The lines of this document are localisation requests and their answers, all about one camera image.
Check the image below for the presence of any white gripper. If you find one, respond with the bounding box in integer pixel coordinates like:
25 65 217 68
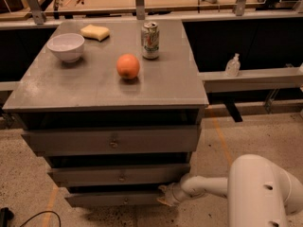
157 183 183 206

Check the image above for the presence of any grey bottom drawer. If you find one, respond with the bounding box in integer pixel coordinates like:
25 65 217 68
65 190 162 207

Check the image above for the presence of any grey drawer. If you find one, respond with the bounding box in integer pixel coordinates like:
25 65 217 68
48 164 190 187
65 190 162 207
22 126 201 156

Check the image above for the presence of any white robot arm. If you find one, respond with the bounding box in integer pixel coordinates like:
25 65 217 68
157 154 303 227

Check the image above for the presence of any grey middle drawer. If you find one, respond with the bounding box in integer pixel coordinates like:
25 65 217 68
48 164 190 187

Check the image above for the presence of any grey top drawer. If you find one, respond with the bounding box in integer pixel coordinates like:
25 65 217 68
22 126 201 156

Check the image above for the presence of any grey drawer cabinet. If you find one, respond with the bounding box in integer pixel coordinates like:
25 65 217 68
4 20 208 195

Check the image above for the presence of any orange fruit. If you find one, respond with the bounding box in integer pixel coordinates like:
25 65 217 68
116 54 140 79

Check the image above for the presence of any clear sanitizer bottle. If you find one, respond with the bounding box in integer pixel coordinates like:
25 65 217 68
225 53 241 77

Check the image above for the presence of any black floor device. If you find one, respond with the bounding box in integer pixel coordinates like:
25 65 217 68
0 207 14 227

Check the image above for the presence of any soda can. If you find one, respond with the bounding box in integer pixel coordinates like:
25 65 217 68
141 22 159 60

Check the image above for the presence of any white bowl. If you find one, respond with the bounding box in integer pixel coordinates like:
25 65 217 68
46 33 85 62

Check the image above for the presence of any yellow sponge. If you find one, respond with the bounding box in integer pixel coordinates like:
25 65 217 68
80 25 110 42

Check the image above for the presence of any wooden workbench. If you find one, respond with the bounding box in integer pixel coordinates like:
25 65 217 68
0 0 303 24

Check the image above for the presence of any black cable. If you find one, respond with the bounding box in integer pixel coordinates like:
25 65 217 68
19 210 62 227

